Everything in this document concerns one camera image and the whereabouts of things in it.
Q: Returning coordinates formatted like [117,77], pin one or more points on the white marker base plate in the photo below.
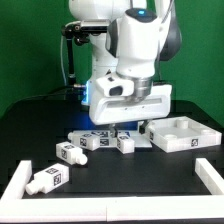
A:
[107,141]

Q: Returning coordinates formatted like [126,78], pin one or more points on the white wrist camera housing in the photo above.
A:
[111,85]

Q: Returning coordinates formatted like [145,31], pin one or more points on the black camera on mount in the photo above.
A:
[86,26]

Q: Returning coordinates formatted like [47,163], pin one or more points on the white U-shaped fence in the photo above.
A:
[14,208]

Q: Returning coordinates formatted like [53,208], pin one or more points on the white square table top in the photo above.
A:
[181,133]

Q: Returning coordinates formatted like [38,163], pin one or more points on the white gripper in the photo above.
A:
[109,110]

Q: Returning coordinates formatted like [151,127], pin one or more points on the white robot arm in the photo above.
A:
[128,43]

